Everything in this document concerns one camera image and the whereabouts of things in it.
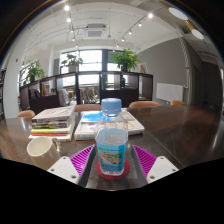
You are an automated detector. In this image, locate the low dark shelf unit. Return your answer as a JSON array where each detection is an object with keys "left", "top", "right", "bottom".
[{"left": 18, "top": 70, "right": 154, "bottom": 114}]

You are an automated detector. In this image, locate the group of orange chairs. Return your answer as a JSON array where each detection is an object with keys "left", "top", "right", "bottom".
[{"left": 16, "top": 99, "right": 186, "bottom": 118}]

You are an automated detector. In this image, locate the white wall panel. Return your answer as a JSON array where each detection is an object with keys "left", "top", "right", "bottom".
[{"left": 155, "top": 82, "right": 185, "bottom": 103}]

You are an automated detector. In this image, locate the stack of books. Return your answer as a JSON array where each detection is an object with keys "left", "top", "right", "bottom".
[{"left": 28, "top": 105, "right": 77, "bottom": 142}]

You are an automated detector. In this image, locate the bushy potted green plant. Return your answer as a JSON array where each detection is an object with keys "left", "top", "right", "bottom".
[{"left": 24, "top": 59, "right": 46, "bottom": 84}]

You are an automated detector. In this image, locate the cream ceramic mug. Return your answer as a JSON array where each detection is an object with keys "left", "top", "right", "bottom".
[{"left": 26, "top": 136, "right": 62, "bottom": 170}]

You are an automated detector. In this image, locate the wide potted green plant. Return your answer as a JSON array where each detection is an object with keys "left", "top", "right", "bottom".
[{"left": 110, "top": 48, "right": 143, "bottom": 73}]

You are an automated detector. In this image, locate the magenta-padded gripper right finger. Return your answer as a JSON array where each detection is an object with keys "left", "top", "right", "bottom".
[{"left": 130, "top": 144, "right": 180, "bottom": 187}]

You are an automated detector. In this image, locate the small potted green plant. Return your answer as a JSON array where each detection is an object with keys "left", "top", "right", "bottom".
[{"left": 60, "top": 53, "right": 84, "bottom": 74}]

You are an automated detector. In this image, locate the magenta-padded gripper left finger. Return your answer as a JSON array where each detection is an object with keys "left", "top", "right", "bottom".
[{"left": 47, "top": 144, "right": 98, "bottom": 188}]

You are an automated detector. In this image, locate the large flat blue-covered book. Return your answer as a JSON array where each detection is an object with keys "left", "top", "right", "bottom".
[{"left": 73, "top": 108, "right": 146, "bottom": 141}]

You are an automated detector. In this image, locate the white ceiling air conditioner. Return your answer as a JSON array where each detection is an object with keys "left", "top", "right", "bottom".
[{"left": 84, "top": 23, "right": 108, "bottom": 39}]

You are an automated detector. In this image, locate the clear blue-capped water bottle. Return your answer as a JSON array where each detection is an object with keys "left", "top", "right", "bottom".
[{"left": 94, "top": 97, "right": 129, "bottom": 177}]

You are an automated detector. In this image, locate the group of ceiling lights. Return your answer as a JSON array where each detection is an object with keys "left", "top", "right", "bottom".
[{"left": 63, "top": 3, "right": 205, "bottom": 44}]

